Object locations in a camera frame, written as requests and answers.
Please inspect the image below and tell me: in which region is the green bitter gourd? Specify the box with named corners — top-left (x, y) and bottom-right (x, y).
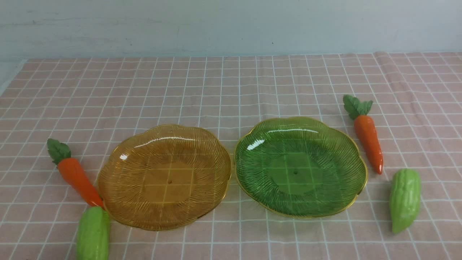
top-left (389, 168), bottom-right (421, 234)
top-left (76, 206), bottom-right (110, 260)

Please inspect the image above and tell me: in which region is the pink checkered tablecloth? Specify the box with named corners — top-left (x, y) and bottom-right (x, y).
top-left (0, 52), bottom-right (462, 260)

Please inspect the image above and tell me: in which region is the green glass plate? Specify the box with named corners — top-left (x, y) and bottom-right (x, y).
top-left (234, 116), bottom-right (368, 219)

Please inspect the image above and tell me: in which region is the orange toy carrot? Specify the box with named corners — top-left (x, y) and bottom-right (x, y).
top-left (342, 94), bottom-right (383, 174)
top-left (47, 138), bottom-right (105, 209)

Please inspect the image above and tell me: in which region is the amber glass plate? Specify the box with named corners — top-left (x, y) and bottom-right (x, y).
top-left (97, 125), bottom-right (233, 231)

